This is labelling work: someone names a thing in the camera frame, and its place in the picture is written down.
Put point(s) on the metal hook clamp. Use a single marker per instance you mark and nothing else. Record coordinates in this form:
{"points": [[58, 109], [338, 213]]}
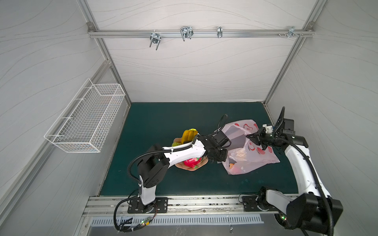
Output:
{"points": [[155, 38], [186, 32]]}

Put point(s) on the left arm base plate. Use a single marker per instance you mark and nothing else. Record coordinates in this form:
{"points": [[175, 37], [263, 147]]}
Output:
{"points": [[159, 205]]}

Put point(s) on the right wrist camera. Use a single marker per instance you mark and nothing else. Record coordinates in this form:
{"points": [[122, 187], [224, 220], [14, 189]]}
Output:
{"points": [[283, 126]]}

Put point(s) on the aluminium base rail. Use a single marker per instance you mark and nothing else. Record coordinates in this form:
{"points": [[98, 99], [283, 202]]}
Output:
{"points": [[178, 205]]}

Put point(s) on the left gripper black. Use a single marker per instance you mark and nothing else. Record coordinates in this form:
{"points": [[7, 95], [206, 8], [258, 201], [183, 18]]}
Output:
{"points": [[217, 153]]}

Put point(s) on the small metal hook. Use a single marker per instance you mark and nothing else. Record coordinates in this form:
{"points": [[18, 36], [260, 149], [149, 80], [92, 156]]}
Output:
{"points": [[219, 32]]}

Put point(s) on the metal hook clamp middle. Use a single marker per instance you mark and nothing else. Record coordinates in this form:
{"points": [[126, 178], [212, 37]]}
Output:
{"points": [[186, 32]]}

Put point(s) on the white wire basket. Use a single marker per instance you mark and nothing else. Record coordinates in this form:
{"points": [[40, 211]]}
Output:
{"points": [[84, 124]]}

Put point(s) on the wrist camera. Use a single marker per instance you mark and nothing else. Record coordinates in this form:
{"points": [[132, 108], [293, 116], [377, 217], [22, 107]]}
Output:
{"points": [[283, 126], [221, 137]]}

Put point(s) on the metal hook clamp left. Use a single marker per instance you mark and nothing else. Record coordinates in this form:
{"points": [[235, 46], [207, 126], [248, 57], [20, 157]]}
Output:
{"points": [[155, 38]]}

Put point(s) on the metal bracket right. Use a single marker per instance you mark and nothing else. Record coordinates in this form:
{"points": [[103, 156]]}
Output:
{"points": [[291, 33]]}

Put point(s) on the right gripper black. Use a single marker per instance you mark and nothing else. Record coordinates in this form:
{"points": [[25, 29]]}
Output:
{"points": [[264, 140]]}

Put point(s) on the pink flower-shaped fruit plate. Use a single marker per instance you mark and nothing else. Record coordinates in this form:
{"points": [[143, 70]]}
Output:
{"points": [[181, 164]]}

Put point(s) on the pink dragon fruit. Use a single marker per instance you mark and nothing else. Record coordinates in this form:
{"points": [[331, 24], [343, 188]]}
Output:
{"points": [[193, 162]]}

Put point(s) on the pink plastic bag peach print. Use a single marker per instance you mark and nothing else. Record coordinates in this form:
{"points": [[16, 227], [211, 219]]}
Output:
{"points": [[243, 156]]}

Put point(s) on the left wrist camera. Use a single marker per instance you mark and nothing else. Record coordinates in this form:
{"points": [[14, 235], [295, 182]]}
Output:
{"points": [[221, 137]]}

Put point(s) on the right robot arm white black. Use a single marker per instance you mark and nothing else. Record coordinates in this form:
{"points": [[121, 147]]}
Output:
{"points": [[313, 209]]}

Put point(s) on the white slotted cable duct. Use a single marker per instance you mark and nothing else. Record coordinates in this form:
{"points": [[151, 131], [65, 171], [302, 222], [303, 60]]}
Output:
{"points": [[183, 220]]}

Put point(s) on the yellow banana bunch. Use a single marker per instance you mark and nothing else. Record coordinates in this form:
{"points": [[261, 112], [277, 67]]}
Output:
{"points": [[188, 135]]}

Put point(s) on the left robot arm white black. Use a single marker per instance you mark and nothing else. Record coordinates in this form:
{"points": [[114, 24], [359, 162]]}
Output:
{"points": [[149, 169]]}

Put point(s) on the green starfruit left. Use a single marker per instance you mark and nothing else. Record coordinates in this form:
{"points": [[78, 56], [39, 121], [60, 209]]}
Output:
{"points": [[176, 144]]}

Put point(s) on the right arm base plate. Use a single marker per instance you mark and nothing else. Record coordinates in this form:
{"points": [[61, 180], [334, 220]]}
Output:
{"points": [[250, 204]]}

